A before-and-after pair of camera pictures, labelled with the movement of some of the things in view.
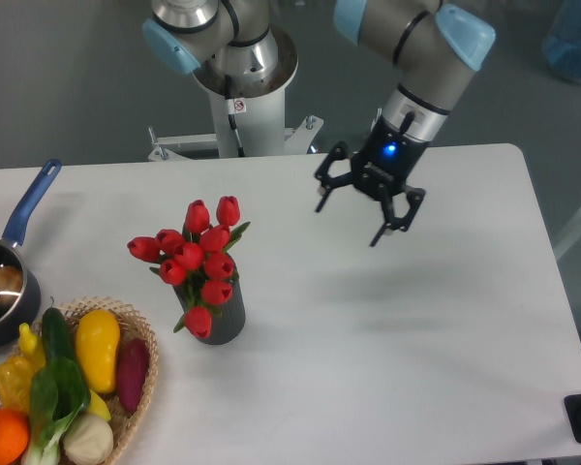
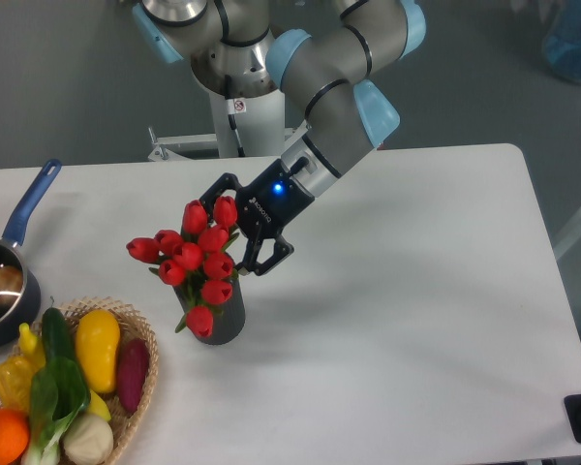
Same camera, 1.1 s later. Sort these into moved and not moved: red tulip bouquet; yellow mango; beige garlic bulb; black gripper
Moved: black gripper
Not moved: beige garlic bulb; red tulip bouquet; yellow mango
